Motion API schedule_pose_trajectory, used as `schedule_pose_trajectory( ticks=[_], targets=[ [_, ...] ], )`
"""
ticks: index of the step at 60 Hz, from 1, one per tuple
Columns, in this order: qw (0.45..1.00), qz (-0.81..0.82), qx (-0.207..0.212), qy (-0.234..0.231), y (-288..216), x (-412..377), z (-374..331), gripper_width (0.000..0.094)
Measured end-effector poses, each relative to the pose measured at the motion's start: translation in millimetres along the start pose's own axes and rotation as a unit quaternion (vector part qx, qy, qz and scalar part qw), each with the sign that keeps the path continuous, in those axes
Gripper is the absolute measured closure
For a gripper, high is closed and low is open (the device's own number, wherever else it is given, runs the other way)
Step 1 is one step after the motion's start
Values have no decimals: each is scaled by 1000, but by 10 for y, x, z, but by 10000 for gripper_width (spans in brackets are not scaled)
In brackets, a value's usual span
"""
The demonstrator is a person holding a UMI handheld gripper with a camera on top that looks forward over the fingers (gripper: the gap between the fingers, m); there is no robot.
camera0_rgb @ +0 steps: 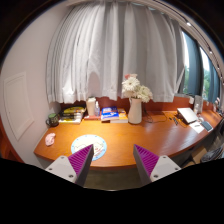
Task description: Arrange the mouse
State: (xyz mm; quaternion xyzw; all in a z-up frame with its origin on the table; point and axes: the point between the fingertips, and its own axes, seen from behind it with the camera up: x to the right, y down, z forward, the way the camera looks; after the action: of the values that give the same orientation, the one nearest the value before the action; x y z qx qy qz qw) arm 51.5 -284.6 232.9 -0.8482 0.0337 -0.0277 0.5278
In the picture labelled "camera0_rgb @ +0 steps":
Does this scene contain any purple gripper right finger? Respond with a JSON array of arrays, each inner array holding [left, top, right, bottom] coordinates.
[[132, 143, 182, 186]]

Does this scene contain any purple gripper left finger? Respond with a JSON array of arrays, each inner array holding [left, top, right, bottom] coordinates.
[[45, 143, 95, 187]]

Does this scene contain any pink computer mouse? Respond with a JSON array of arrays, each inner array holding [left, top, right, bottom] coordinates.
[[45, 133, 56, 146]]

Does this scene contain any round white mouse pad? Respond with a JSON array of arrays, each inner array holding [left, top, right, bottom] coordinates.
[[71, 134, 107, 161]]

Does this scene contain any stack of yellow books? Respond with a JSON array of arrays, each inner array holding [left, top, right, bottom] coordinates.
[[59, 106, 86, 124]]

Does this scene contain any white ceramic vase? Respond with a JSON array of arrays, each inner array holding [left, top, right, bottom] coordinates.
[[128, 98, 142, 124]]

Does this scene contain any yellow book under stack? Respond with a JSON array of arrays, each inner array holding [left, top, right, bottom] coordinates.
[[111, 108, 128, 123]]

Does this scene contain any dark green mug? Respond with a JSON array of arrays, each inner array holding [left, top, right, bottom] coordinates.
[[46, 113, 59, 127]]

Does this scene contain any clear plastic bottle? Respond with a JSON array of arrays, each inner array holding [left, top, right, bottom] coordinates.
[[95, 101, 100, 116]]

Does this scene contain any blue and white book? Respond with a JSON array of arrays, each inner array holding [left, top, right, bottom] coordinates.
[[101, 106, 119, 121]]

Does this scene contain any white paper notebook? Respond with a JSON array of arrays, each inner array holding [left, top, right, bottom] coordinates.
[[190, 122, 204, 133]]

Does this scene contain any silver laptop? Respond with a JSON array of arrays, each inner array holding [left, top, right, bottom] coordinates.
[[177, 108, 198, 124]]

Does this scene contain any smartphone on desk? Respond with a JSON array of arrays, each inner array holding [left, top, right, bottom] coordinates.
[[201, 121, 213, 132]]

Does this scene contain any white flower bouquet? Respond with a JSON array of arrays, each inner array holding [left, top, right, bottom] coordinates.
[[122, 74, 153, 103]]

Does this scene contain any white curtain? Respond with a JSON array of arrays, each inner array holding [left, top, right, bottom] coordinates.
[[46, 1, 184, 103]]

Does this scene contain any black cable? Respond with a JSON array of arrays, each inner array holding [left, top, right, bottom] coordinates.
[[142, 103, 168, 124]]

